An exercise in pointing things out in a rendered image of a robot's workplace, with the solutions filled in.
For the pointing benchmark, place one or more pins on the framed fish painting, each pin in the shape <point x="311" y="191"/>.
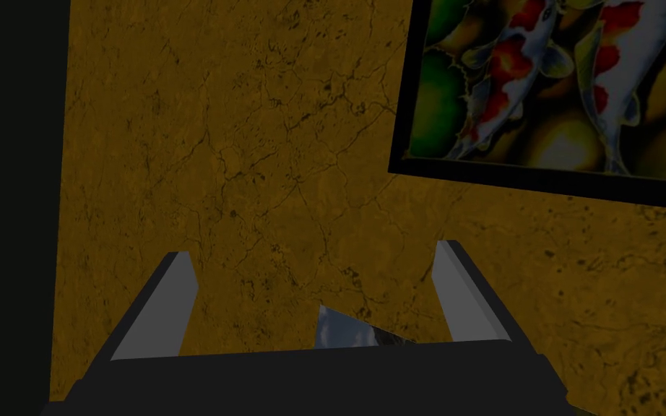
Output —
<point x="552" y="81"/>

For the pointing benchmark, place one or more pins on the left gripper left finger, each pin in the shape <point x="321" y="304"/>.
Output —
<point x="157" y="315"/>

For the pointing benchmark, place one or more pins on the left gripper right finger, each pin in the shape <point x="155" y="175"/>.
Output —
<point x="471" y="300"/>

